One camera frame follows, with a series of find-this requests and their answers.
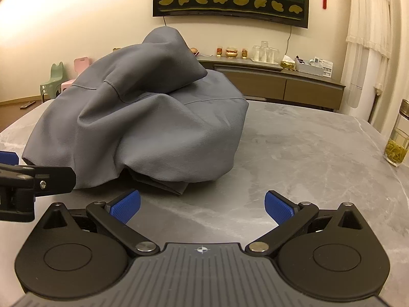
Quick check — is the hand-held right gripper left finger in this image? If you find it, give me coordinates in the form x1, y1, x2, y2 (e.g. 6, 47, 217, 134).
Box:
40, 189, 161, 258

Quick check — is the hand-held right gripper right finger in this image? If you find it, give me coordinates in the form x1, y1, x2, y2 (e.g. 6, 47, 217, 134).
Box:
244, 190, 367, 258

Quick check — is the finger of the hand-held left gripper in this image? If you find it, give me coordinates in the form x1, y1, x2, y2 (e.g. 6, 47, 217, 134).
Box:
0, 163, 76, 223
0, 151, 19, 166

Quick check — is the grey garment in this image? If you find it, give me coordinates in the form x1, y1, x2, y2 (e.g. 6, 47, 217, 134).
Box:
22, 27, 250, 196

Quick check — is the green child chair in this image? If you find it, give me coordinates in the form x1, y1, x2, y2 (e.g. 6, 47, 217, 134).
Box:
40, 62, 64, 103

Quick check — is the pink child chair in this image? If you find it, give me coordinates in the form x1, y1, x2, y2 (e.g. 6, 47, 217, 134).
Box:
61, 57, 90, 92

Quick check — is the long tv cabinet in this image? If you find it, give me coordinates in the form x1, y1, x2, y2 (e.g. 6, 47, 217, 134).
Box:
196, 56, 346, 113

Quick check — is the glass tea tumbler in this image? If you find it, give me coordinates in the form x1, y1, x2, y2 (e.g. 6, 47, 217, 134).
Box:
383, 99, 409, 167

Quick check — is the white storage box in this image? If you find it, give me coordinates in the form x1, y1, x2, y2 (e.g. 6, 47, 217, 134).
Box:
294, 56, 333, 77

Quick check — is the tray of glass cups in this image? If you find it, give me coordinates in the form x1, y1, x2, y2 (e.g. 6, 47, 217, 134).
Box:
250, 41, 279, 63

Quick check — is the thin wall cable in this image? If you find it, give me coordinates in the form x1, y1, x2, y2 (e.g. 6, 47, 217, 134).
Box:
285, 26, 293, 59

